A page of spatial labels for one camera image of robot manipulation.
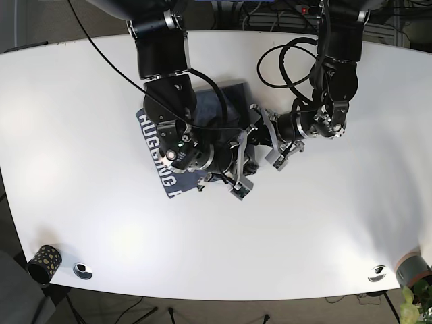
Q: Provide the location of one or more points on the silver table grommet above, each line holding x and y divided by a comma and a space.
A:
82, 271
377, 273

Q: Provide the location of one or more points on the grey plant pot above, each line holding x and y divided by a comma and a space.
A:
412, 268

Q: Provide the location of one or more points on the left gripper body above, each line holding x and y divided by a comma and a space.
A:
281, 132

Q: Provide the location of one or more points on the black dotted cup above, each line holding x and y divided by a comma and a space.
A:
44, 264

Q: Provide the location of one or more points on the right silver table grommet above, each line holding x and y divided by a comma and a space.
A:
377, 273

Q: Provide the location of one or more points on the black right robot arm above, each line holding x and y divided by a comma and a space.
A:
160, 37

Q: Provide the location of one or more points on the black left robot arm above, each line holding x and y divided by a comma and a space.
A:
333, 79

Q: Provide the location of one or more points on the green potted plant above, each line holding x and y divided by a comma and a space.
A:
416, 307

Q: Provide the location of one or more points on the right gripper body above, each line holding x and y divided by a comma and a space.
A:
233, 175

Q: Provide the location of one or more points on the navy blue T-shirt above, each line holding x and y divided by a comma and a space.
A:
188, 132

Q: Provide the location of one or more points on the left silver table grommet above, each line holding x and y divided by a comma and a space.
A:
82, 271

